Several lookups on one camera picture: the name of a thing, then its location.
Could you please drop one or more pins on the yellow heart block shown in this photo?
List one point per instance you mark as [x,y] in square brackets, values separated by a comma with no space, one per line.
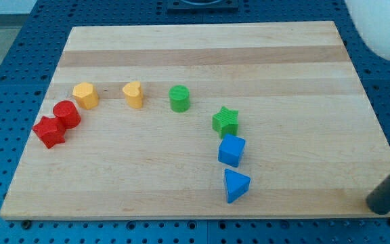
[133,94]

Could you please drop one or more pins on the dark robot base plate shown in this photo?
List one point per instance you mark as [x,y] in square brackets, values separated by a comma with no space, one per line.
[174,6]

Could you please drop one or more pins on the red star block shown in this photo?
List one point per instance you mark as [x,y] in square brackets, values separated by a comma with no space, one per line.
[50,131]

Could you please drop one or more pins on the blue triangle block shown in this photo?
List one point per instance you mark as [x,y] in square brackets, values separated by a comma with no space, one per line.
[236,185]

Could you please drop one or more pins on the yellow hexagon block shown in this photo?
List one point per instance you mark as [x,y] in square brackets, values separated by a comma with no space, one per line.
[85,95]

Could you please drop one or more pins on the red cylinder block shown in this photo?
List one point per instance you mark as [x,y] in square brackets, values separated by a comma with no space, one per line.
[67,112]

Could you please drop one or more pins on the green star block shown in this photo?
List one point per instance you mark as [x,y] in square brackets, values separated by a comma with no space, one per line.
[225,122]

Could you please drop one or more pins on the green cylinder block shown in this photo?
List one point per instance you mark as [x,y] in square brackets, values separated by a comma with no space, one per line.
[179,97]

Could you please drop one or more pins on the wooden board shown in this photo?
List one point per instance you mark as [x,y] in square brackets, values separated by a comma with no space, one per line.
[314,147]

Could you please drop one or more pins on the blue cube block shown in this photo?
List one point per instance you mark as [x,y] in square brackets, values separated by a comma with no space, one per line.
[231,150]

